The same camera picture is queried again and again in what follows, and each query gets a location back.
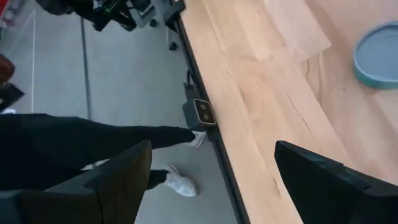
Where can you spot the black aluminium table frame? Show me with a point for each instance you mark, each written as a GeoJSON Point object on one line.
{"type": "Point", "coordinates": [229, 186]}

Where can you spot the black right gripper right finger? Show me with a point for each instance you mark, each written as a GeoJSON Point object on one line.
{"type": "Point", "coordinates": [320, 193]}

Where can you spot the black caster wheel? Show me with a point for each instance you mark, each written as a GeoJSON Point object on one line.
{"type": "Point", "coordinates": [173, 46]}
{"type": "Point", "coordinates": [153, 22]}

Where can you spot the person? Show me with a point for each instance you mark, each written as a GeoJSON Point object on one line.
{"type": "Point", "coordinates": [62, 146]}

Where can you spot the grey table-level camera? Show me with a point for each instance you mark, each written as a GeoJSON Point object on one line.
{"type": "Point", "coordinates": [200, 113]}

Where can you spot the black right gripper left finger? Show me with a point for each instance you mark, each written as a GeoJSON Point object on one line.
{"type": "Point", "coordinates": [124, 186]}

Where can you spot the person's white shoe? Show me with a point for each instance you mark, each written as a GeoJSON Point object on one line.
{"type": "Point", "coordinates": [182, 183]}
{"type": "Point", "coordinates": [199, 138]}

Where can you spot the teal tuna can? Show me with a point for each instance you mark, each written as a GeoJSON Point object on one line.
{"type": "Point", "coordinates": [377, 56]}

